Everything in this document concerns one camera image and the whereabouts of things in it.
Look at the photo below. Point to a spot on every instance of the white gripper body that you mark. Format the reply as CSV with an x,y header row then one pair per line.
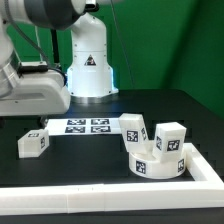
x,y
37,94

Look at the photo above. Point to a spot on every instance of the white round stool seat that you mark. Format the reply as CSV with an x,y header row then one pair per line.
x,y
147,166

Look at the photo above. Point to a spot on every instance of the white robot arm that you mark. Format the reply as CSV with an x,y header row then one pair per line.
x,y
89,77

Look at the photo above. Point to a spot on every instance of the white marker sheet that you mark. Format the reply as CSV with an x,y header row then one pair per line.
x,y
83,126

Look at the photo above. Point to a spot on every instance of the white L-shaped fence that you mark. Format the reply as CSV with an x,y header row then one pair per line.
x,y
205,190

